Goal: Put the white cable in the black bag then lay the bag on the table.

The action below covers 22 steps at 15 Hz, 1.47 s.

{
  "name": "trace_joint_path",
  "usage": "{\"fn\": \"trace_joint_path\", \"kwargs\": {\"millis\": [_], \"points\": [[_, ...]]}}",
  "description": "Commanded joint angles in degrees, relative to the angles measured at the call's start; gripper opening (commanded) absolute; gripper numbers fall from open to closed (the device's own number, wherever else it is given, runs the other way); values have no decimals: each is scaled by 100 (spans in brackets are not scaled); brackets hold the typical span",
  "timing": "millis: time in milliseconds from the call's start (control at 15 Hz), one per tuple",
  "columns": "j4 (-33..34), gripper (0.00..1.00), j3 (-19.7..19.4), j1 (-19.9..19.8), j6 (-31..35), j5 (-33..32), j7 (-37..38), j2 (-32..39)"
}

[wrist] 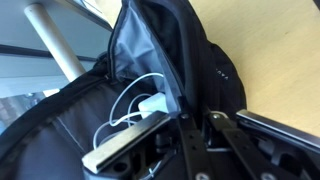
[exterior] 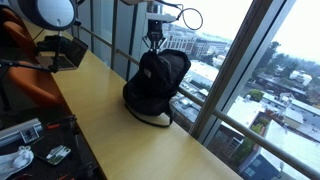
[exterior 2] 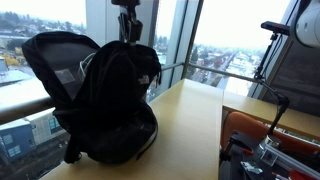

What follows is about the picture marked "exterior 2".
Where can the black camera stand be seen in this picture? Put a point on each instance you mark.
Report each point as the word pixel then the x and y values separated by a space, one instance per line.
pixel 282 103

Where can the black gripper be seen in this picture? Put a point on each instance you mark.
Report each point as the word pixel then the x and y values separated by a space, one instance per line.
pixel 126 2

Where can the slim dark window post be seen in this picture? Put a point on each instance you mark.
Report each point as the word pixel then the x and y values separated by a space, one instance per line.
pixel 186 33

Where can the black stereo camera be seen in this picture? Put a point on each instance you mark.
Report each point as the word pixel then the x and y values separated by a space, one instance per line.
pixel 275 27

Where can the black backpack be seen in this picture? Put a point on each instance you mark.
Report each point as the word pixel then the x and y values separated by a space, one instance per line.
pixel 110 116

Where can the silver aluminium rail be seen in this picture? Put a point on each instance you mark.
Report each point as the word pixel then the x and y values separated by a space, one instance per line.
pixel 293 163

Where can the grey window column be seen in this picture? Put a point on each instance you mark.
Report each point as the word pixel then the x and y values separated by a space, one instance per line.
pixel 100 20

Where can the small red object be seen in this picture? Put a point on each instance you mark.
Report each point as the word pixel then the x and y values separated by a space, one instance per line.
pixel 296 175

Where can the metal window handrail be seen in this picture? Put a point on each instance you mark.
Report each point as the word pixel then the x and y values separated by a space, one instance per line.
pixel 23 111
pixel 226 72

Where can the orange chair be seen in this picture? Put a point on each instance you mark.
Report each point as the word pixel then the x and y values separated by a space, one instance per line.
pixel 253 125

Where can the small clear plastic item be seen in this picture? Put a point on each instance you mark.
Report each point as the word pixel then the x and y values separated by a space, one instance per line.
pixel 251 167

